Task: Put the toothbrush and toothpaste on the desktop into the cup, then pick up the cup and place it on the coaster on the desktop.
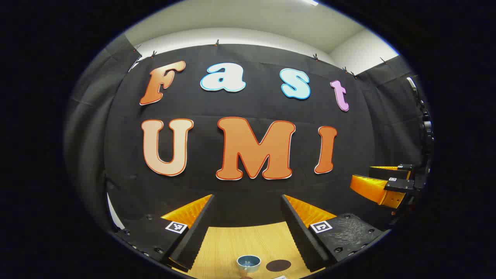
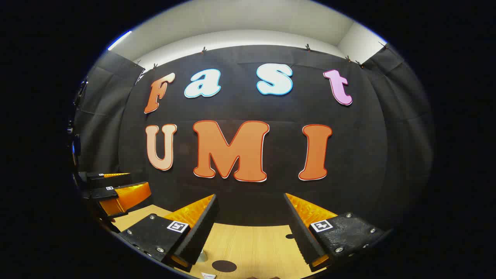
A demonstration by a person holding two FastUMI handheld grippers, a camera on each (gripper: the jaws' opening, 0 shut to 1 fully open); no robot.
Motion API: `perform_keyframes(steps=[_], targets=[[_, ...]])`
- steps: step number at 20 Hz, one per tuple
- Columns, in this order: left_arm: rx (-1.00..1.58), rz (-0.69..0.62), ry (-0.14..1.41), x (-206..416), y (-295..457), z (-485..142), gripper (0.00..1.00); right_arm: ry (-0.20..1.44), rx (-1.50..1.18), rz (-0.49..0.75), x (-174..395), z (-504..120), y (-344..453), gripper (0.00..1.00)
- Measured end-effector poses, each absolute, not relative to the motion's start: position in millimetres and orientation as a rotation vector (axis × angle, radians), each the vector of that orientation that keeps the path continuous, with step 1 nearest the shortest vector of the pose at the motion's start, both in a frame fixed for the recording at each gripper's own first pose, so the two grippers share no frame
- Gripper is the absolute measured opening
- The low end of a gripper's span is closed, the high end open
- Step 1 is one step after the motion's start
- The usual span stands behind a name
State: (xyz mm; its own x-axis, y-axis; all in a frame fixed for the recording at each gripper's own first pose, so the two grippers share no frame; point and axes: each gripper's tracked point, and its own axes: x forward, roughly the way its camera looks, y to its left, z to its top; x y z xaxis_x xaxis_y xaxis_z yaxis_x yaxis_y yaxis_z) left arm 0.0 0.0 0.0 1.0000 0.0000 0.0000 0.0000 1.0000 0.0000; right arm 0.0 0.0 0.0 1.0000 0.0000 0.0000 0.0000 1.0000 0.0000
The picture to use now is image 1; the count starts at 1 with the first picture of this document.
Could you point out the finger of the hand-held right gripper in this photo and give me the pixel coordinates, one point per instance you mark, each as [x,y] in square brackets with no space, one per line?
[372,188]
[389,172]

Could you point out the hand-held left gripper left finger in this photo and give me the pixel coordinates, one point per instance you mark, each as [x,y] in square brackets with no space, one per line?
[193,236]

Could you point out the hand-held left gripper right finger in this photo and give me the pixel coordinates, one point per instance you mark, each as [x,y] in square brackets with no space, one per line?
[300,232]

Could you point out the dark round coaster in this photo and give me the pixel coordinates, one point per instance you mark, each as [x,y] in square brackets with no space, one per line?
[278,265]

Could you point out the black side cloth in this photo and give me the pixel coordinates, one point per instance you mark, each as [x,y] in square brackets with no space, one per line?
[89,128]
[391,116]

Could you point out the black backdrop cloth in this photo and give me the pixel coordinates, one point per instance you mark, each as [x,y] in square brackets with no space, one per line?
[271,186]

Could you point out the ceiling light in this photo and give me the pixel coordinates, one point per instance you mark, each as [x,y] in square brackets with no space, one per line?
[311,2]

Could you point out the row of black cloth clips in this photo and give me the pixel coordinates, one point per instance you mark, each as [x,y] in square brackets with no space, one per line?
[217,42]

